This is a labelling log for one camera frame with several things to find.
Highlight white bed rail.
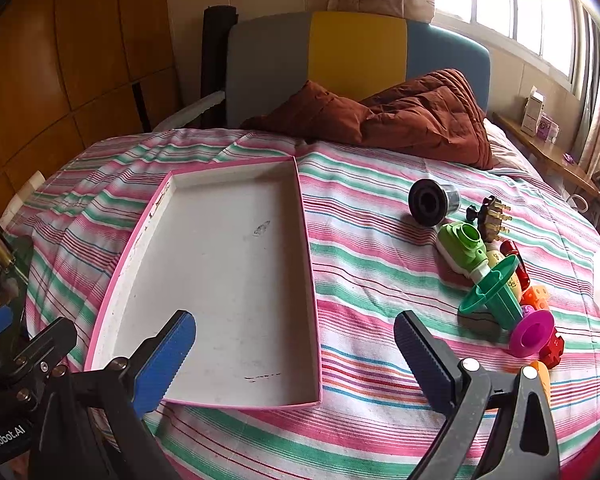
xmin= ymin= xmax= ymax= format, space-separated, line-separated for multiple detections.
xmin=152 ymin=91 xmax=226 ymax=131

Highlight red cylinder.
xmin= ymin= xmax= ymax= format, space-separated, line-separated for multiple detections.
xmin=500 ymin=240 xmax=531 ymax=286

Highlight pink tray box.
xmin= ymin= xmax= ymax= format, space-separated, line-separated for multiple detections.
xmin=84 ymin=156 xmax=323 ymax=412

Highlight purple box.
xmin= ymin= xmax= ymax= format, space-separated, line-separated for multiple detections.
xmin=537 ymin=114 xmax=561 ymax=142

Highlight black jar with clear lid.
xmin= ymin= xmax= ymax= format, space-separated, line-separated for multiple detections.
xmin=408 ymin=178 xmax=461 ymax=226

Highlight brown massage brush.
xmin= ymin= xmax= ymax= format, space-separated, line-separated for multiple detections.
xmin=466 ymin=196 xmax=513 ymax=242

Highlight wooden wardrobe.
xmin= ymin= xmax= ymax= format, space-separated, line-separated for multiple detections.
xmin=0 ymin=0 xmax=181 ymax=221

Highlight white pillow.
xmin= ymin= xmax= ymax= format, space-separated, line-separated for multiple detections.
xmin=482 ymin=117 xmax=536 ymax=171

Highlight green plug-in device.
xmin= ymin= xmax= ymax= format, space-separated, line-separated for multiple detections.
xmin=436 ymin=221 xmax=491 ymax=281

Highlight wooden side desk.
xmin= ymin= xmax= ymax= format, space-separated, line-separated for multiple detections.
xmin=495 ymin=112 xmax=600 ymax=196

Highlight red toy block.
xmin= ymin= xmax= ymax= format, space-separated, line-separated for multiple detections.
xmin=539 ymin=327 xmax=566 ymax=370

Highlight window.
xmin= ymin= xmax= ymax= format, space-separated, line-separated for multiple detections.
xmin=432 ymin=0 xmax=600 ymax=96

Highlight teal plastic funnel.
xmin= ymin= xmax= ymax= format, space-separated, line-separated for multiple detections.
xmin=457 ymin=254 xmax=525 ymax=333

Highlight brown quilt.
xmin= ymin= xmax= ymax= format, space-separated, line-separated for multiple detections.
xmin=240 ymin=68 xmax=498 ymax=170

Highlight orange cube blocks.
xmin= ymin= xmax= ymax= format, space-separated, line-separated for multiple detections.
xmin=521 ymin=285 xmax=551 ymax=311

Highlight white carton box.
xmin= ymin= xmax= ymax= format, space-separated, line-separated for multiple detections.
xmin=521 ymin=86 xmax=546 ymax=136

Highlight striped bed sheet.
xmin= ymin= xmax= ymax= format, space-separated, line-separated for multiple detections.
xmin=2 ymin=127 xmax=600 ymax=480

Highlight grey yellow blue headboard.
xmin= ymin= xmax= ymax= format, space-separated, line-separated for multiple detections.
xmin=225 ymin=11 xmax=491 ymax=131

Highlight magenta plastic cup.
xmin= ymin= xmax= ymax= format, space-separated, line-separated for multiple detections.
xmin=509 ymin=308 xmax=555 ymax=358

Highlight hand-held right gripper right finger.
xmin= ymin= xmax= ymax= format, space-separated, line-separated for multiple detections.
xmin=394 ymin=310 xmax=561 ymax=480

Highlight yellow perforated oval case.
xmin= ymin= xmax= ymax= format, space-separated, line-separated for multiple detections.
xmin=487 ymin=249 xmax=523 ymax=301

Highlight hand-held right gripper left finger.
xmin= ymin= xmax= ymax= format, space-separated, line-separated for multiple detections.
xmin=27 ymin=309 xmax=197 ymax=480

